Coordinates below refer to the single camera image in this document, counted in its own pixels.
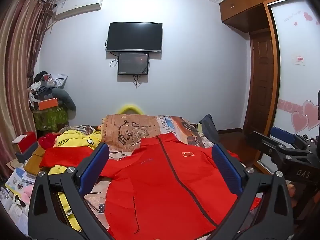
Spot black wall television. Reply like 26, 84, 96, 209
106, 22, 163, 53

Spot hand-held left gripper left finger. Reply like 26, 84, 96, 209
27, 142, 112, 240

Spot red and white box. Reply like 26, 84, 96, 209
11, 131, 38, 155

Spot striped brown curtain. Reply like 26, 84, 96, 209
0, 0, 54, 180

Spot red zip jacket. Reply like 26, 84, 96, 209
39, 132, 260, 237

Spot orange box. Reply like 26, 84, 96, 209
38, 99, 59, 111

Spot yellow cartoon garment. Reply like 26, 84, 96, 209
48, 127, 103, 232

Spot brown wooden box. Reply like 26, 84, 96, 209
23, 146, 46, 176

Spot paper label sticker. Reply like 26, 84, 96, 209
293, 54, 307, 66

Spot yellow chair back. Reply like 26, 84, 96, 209
118, 103, 144, 116

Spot white air conditioner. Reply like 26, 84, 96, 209
54, 0, 104, 20

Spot printed patchwork quilt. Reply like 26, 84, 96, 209
56, 114, 220, 233

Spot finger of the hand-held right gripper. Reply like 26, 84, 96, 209
247, 131, 288, 162
271, 127, 302, 143

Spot pile of mixed clothes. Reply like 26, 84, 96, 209
28, 71, 69, 103

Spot small black wall monitor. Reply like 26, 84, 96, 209
117, 52, 150, 76

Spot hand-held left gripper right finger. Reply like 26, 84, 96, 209
211, 142, 295, 240

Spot grey plush cloth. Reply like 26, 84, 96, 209
52, 88, 77, 113

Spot red fluffy cloth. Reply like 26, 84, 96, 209
37, 133, 60, 148

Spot dark blue pillow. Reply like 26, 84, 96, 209
198, 114, 220, 142

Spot wooden overhead cabinet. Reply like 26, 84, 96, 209
218, 0, 306, 33

